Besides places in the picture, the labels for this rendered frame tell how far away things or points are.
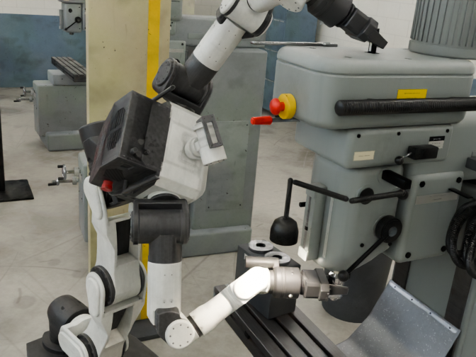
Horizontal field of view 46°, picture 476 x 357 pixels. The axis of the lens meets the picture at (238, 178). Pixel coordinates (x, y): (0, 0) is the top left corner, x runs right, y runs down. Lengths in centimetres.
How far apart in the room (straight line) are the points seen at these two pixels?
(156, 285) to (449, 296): 89
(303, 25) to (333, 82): 759
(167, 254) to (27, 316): 235
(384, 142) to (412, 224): 28
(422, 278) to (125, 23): 187
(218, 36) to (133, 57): 143
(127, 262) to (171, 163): 54
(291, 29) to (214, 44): 715
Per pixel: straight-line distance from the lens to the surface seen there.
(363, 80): 130
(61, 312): 240
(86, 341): 223
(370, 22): 139
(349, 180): 142
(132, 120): 150
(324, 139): 141
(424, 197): 156
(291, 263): 197
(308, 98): 129
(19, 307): 386
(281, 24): 877
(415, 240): 160
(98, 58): 295
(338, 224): 147
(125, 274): 196
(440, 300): 190
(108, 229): 185
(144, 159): 148
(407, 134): 144
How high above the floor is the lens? 204
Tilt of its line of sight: 20 degrees down
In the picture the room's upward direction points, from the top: 5 degrees clockwise
